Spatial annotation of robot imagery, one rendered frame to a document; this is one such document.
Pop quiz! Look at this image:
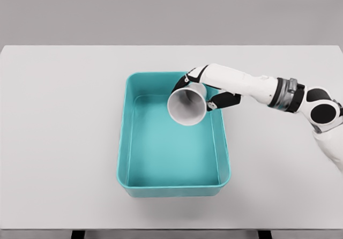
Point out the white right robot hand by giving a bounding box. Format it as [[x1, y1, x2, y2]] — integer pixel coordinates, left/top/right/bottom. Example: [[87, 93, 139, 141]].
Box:
[[171, 64, 242, 113]]

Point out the white paper cup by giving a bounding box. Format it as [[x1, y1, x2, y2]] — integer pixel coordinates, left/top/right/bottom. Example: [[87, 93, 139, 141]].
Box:
[[167, 83, 208, 126]]

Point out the teal plastic basket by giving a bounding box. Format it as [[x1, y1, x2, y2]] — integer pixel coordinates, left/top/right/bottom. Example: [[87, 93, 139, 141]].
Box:
[[116, 71, 232, 198]]

